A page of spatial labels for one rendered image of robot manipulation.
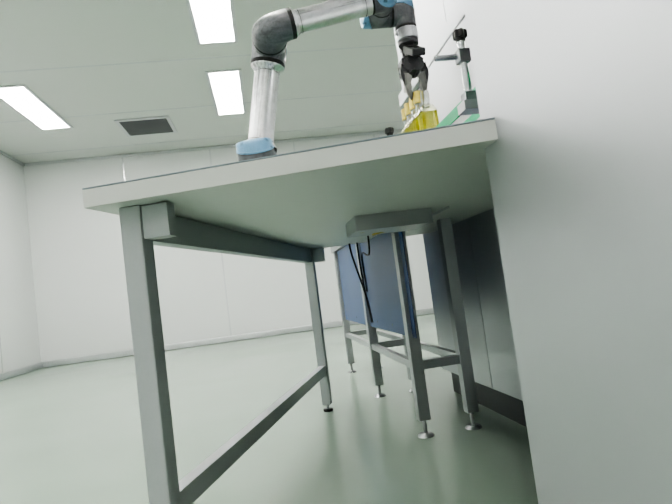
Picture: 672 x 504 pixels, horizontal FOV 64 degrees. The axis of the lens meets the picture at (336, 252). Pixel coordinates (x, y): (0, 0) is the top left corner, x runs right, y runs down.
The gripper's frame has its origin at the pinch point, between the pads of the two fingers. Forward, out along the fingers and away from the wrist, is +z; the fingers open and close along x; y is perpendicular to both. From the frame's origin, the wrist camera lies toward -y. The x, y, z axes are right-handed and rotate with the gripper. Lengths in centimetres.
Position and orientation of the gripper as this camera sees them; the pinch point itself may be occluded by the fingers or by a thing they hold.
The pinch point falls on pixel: (417, 94)
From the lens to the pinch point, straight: 197.8
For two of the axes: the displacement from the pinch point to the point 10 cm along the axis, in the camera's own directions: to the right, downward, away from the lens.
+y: -1.1, 0.9, 9.9
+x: -9.9, 1.2, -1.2
